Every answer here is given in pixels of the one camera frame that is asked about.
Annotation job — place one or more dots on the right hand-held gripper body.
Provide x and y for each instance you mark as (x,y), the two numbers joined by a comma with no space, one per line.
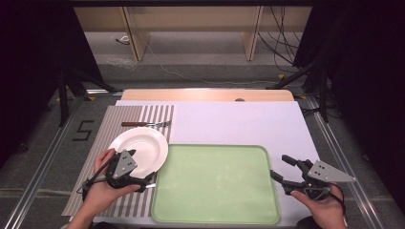
(318,173)

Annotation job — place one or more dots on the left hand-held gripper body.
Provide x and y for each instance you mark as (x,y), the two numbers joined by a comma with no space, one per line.
(124,165)

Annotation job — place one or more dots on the white plate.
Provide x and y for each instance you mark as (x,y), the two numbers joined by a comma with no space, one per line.
(149,148)

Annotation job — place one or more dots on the person's left hand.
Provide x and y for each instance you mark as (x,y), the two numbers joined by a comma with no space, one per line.
(102,194)

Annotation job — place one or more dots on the person's right hand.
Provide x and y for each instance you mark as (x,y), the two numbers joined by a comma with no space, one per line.
(328,211)

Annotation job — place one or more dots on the metal cutlery piece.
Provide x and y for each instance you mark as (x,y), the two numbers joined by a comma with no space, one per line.
(151,185)

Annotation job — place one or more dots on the grey striped placemat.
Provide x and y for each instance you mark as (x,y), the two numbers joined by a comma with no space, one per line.
(127,114)

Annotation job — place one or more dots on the white table cover sheet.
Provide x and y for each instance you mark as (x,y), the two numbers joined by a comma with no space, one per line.
(238,124)

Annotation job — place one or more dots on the green tray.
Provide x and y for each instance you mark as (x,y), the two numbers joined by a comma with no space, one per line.
(216,184)

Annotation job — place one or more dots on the black metal stand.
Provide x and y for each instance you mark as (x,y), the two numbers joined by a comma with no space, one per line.
(63,95)
(322,89)

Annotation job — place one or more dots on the black curtain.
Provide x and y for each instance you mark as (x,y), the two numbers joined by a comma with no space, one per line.
(366,79)
(31,79)

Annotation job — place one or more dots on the white power adapter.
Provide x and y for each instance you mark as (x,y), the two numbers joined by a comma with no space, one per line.
(124,39)

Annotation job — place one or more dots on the wooden bench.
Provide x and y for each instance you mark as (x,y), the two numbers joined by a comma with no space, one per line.
(197,19)

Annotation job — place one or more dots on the metal floor rail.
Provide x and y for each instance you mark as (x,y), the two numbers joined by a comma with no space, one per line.
(41,165)
(344,152)

